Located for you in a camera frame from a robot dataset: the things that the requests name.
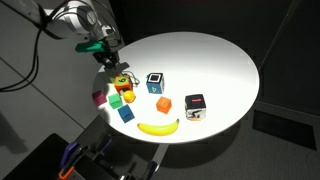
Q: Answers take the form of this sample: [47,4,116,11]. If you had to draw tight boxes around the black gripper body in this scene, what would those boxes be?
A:
[93,46,119,63]

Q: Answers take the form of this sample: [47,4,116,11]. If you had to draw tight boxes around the magenta block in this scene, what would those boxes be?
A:
[91,89,108,107]

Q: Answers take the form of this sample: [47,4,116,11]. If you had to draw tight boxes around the green block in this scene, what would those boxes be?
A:
[107,92,124,110]

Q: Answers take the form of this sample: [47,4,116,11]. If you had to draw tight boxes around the blue block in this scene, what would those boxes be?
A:
[117,104,136,124]

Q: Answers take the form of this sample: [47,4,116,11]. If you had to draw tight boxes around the orange block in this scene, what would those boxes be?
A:
[155,96,173,115]

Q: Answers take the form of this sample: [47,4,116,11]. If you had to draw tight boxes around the orange yellow number cube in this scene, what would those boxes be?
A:
[113,75,134,94]

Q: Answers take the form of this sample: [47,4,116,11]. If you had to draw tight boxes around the small yellow ball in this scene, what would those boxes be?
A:
[123,90,137,103]

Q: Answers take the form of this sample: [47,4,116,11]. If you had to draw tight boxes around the blue white patterned cube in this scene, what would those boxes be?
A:
[145,72,165,95]

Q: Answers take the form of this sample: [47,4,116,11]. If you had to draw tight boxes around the yellow banana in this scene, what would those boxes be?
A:
[136,118,180,137]

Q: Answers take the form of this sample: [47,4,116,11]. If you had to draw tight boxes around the black clamp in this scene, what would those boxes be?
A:
[89,133,115,162]

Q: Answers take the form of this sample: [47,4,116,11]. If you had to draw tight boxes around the black patterned cube red stripe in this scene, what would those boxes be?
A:
[184,94,208,122]

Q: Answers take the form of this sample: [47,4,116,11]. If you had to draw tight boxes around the white table leg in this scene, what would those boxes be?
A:
[151,143,169,174]

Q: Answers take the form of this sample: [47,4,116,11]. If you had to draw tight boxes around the flat dark gray plate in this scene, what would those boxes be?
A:
[3,133,64,180]

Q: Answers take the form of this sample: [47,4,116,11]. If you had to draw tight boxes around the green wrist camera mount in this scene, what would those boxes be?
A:
[74,40,106,54]

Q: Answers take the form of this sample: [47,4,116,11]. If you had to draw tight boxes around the thick black cable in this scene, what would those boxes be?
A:
[0,28,43,93]

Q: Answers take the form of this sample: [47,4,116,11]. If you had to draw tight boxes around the purple clamp orange handle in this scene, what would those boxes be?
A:
[57,139,82,180]

